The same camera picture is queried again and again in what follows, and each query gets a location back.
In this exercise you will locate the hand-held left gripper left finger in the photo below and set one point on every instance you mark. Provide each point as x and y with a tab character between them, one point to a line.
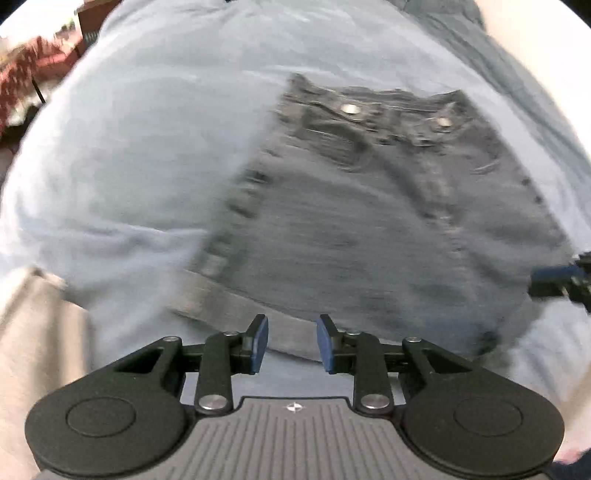
261	344

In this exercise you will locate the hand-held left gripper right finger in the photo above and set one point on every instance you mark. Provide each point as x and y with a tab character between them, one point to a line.
325	346

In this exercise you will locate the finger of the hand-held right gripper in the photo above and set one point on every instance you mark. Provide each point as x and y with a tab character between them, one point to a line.
554	273

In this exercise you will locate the blue denim shorts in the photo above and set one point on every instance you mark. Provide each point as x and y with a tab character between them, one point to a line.
369	230

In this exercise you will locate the light blue fleece blanket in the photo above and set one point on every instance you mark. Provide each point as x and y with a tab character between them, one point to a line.
138	161

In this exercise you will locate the table with red patterned cloth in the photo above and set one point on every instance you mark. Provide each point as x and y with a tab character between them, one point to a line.
27	78

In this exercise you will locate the brown wooden nightstand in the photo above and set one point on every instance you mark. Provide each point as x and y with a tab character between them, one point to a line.
94	21

